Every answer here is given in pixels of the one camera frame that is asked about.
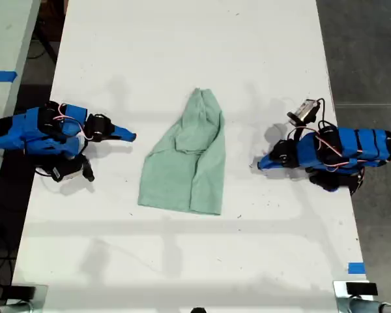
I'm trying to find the pale green T-shirt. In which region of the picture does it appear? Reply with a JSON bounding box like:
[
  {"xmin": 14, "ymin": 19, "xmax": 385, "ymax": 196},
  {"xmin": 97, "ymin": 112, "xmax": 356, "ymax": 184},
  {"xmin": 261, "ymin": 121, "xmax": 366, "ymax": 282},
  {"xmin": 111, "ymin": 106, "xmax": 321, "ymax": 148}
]
[{"xmin": 137, "ymin": 87, "xmax": 226, "ymax": 216}]

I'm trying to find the long blue tape strip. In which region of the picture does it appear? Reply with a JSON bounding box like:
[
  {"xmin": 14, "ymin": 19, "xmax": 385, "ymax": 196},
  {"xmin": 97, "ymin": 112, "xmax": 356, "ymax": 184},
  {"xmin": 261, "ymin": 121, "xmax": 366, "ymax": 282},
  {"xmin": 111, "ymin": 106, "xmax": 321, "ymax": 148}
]
[{"xmin": 0, "ymin": 70, "xmax": 19, "ymax": 83}]

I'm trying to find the white side table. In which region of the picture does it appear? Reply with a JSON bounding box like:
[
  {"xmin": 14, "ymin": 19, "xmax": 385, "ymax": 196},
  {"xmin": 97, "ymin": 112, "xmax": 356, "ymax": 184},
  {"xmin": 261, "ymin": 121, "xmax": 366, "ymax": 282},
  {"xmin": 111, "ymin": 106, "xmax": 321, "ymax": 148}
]
[{"xmin": 0, "ymin": 0, "xmax": 42, "ymax": 209}]

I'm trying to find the short blue tape strip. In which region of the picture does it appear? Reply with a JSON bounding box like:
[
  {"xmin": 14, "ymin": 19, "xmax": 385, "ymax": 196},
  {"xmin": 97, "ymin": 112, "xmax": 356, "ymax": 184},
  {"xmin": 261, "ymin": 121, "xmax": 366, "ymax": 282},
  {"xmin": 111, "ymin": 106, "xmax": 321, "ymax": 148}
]
[{"xmin": 347, "ymin": 261, "xmax": 366, "ymax": 275}]

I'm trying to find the shiny metal plate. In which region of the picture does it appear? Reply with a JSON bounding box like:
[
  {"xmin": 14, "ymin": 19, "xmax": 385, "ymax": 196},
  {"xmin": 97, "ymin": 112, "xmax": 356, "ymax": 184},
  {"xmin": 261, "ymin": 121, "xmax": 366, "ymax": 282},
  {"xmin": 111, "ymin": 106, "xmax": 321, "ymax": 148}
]
[{"xmin": 332, "ymin": 280, "xmax": 375, "ymax": 303}]

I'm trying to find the small black box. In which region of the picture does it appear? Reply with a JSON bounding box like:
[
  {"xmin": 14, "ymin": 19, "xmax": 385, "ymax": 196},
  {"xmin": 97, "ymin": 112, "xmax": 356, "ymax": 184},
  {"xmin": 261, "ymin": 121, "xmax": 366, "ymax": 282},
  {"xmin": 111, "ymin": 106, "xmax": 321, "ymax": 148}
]
[
  {"xmin": 346, "ymin": 282, "xmax": 378, "ymax": 296},
  {"xmin": 10, "ymin": 285, "xmax": 37, "ymax": 299}
]

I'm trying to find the grey metal tube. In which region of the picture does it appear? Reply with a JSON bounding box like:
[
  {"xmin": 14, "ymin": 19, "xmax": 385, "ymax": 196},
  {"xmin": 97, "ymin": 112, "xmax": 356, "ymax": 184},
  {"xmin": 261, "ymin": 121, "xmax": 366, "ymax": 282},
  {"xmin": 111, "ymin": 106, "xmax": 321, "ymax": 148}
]
[
  {"xmin": 337, "ymin": 297, "xmax": 391, "ymax": 313},
  {"xmin": 0, "ymin": 301, "xmax": 32, "ymax": 313}
]

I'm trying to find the arm red white wire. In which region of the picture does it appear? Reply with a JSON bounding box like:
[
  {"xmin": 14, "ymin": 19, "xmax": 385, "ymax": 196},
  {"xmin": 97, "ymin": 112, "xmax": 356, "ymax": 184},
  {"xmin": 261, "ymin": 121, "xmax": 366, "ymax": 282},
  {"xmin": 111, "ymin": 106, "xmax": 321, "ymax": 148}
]
[
  {"xmin": 313, "ymin": 131, "xmax": 358, "ymax": 171},
  {"xmin": 56, "ymin": 102, "xmax": 94, "ymax": 142}
]

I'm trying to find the gripper's black camera stalk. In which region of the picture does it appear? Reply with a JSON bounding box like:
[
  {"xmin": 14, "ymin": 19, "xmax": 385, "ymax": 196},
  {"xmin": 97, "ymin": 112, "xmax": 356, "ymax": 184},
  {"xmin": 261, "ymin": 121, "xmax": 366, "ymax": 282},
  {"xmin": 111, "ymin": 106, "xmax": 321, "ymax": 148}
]
[{"xmin": 287, "ymin": 125, "xmax": 314, "ymax": 145}]

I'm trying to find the gripper's silver camera box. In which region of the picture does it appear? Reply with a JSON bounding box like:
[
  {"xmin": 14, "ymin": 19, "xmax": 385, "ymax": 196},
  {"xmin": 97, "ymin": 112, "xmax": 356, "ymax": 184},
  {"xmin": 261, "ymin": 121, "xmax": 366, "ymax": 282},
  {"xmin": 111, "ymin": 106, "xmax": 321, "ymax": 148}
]
[{"xmin": 287, "ymin": 98, "xmax": 321, "ymax": 127}]

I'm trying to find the gripper's black camera box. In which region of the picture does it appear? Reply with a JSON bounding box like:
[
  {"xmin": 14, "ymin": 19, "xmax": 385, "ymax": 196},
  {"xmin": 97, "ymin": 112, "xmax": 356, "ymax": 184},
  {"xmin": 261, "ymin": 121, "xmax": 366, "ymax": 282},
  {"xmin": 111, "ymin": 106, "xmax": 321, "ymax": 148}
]
[{"xmin": 51, "ymin": 155, "xmax": 96, "ymax": 183}]

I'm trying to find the gripper's black camera cable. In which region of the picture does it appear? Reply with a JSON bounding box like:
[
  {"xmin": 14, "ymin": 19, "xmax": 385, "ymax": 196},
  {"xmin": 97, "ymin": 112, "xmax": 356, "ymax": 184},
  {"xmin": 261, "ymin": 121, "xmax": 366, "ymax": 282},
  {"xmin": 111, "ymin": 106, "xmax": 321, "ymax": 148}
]
[
  {"xmin": 35, "ymin": 165, "xmax": 56, "ymax": 179},
  {"xmin": 315, "ymin": 97, "xmax": 327, "ymax": 125}
]

